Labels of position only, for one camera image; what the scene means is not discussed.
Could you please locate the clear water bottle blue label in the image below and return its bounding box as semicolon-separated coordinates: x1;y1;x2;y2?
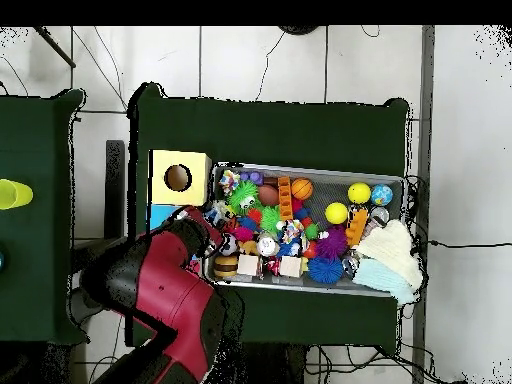
203;199;236;228

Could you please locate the light blue waffle cloth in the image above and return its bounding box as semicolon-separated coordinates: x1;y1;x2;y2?
351;257;417;305

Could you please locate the cream waffle cloth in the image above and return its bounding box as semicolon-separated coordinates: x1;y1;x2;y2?
353;218;424;293

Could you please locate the wooden box with three holes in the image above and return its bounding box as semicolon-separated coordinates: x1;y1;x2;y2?
146;149;212;277

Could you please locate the silver mesh bin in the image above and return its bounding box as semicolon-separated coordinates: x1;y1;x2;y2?
201;161;409;299

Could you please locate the small soccer ball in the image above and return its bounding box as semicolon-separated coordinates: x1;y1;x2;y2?
218;232;240;257

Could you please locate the toy hamburger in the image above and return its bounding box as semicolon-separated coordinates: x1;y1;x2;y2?
212;254;240;279

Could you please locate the green spiky ball with eyes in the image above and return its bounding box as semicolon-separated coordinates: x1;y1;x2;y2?
227;180;262;215

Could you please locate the small wooden block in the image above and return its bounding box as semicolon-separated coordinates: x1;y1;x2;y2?
236;254;261;277

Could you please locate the orange plastic block with holes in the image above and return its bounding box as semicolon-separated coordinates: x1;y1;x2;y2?
277;176;295;222

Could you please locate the large wooden block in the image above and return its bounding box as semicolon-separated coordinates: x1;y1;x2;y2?
278;255;304;280

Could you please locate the small orange basketball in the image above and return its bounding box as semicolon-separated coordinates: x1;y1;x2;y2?
290;178;315;202

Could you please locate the dark green tablecloth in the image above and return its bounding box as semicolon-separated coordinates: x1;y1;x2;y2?
125;81;411;348
0;88;90;346

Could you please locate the blue spiky ball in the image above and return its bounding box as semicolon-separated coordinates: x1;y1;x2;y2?
307;255;345;286

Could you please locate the purple spiky toy with eyes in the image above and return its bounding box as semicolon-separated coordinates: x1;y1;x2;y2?
315;225;350;261

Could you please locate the yellow ball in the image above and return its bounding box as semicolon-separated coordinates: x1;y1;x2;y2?
347;182;373;206

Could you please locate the yellow-green cup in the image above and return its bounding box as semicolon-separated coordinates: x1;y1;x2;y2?
0;178;35;211

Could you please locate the black rod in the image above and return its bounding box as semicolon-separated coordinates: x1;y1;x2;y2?
33;25;77;69

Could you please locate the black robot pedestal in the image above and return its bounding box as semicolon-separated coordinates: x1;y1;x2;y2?
217;341;309;384

